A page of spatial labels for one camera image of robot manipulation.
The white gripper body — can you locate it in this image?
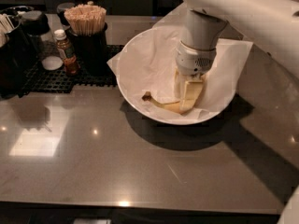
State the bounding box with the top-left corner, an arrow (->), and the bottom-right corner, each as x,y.
176,42 -> 216,76

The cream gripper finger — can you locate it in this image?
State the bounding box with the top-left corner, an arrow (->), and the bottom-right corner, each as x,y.
179,76 -> 205,113
174,70 -> 187,102

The yellow banana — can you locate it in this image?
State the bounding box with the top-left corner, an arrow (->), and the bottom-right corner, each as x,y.
142,91 -> 184,115

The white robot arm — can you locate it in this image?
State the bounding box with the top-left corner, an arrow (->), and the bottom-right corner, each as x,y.
176,0 -> 299,78

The white bowl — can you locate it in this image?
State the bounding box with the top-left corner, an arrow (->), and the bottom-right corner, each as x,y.
115,26 -> 237,126

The white paper liner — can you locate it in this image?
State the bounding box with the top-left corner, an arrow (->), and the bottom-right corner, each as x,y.
107,3 -> 254,121

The black chopstick holder cup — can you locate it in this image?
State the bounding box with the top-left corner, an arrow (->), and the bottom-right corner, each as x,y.
66,24 -> 107,77

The small brown sauce bottle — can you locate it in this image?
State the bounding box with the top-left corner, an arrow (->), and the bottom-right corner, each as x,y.
54,29 -> 79,77

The bundle of wooden chopsticks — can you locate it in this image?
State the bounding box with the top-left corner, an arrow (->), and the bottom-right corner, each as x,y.
64,4 -> 107,35

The dark lidded jar behind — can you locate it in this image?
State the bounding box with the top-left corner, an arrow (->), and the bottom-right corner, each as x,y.
56,2 -> 75,26

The black grid mat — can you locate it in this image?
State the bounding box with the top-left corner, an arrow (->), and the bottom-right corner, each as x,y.
18,58 -> 117,97

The glass shaker with black lid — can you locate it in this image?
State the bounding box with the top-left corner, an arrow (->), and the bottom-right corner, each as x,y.
21,10 -> 63,71

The black container at left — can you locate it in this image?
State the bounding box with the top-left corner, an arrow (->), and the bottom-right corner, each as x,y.
0,5 -> 36,99

